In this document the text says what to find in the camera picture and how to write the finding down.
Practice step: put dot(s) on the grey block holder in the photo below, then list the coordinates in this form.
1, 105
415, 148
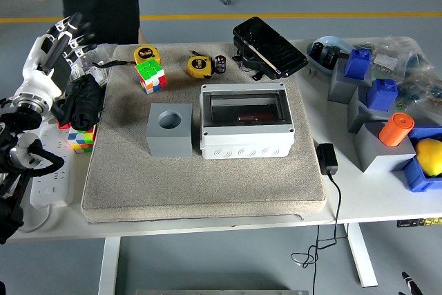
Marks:
357, 115
376, 157
340, 87

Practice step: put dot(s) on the yellow lemon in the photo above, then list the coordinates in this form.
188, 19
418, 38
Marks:
431, 157

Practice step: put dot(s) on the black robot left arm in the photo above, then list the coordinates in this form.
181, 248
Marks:
20, 122

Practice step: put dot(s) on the black power adapter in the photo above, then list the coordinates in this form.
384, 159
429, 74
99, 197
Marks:
327, 158

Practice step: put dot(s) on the blue storage bin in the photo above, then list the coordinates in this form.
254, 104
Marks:
414, 175

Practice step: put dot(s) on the small colourful puzzle cube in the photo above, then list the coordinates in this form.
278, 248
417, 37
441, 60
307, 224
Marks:
82, 139

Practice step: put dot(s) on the blue block battery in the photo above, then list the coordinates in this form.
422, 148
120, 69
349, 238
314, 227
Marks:
381, 96
357, 65

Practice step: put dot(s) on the small red block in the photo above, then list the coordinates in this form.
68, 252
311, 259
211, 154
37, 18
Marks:
63, 125

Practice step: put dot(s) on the light blue bowl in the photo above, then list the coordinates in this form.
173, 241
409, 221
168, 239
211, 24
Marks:
328, 41

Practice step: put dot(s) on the small metal plug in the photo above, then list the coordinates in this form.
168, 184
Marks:
312, 72

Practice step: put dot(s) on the clear bag of parts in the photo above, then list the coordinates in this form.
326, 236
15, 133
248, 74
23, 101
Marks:
390, 55
423, 91

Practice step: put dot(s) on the black plastic case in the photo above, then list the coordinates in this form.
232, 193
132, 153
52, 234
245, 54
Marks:
269, 43

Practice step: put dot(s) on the clear bags with switches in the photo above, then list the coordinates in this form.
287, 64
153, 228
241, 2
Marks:
103, 51

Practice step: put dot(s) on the orange cylinder battery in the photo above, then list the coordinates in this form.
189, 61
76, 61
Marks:
393, 132
253, 117

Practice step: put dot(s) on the white junction box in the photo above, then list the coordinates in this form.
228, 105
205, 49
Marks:
241, 146

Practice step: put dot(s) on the grey block with round hole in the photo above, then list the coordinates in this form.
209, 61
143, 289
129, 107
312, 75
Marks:
169, 143

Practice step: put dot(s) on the yellow tape measure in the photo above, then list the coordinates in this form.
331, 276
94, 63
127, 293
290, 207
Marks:
198, 66
145, 54

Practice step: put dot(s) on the large colourful puzzle cube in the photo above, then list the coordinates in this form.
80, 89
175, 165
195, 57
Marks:
150, 75

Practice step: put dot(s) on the folded black umbrella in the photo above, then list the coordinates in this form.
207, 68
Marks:
84, 101

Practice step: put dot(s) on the white table leg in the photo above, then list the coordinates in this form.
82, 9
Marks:
110, 267
362, 257

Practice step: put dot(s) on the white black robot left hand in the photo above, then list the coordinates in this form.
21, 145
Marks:
38, 81

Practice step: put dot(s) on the grey-brown mat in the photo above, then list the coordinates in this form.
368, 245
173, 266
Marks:
224, 184

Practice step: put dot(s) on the white power strip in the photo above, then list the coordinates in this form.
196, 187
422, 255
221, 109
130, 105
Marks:
55, 188

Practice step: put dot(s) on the black cylindrical capacitor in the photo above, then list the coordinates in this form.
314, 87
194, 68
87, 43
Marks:
330, 56
220, 64
317, 49

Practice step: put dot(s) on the black table control panel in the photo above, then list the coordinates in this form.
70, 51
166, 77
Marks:
419, 222

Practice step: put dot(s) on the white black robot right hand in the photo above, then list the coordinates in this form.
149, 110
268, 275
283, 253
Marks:
411, 284

